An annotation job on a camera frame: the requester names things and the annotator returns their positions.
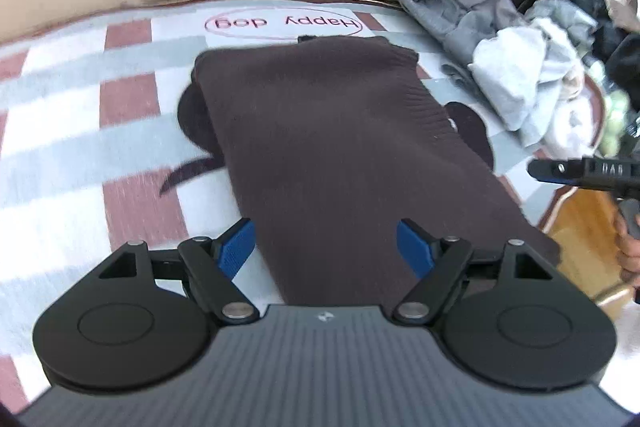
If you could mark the person's right hand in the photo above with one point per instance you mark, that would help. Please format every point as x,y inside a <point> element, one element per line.
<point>630,257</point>

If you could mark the checkered blanket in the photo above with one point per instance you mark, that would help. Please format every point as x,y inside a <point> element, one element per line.
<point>75,132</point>

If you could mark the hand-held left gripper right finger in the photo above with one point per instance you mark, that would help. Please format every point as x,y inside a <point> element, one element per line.
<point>414,247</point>

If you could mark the light grey garment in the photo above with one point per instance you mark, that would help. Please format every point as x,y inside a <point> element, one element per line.
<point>520,67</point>

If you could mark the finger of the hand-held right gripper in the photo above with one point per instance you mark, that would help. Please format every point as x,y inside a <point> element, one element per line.
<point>557,171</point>

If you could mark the dark brown knit sweater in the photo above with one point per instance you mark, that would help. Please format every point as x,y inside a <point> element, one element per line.
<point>340,147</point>

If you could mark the pale green cloth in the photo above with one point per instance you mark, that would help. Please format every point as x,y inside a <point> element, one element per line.
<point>615,122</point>

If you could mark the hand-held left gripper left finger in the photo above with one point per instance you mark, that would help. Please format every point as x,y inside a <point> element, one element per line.
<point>237,247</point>

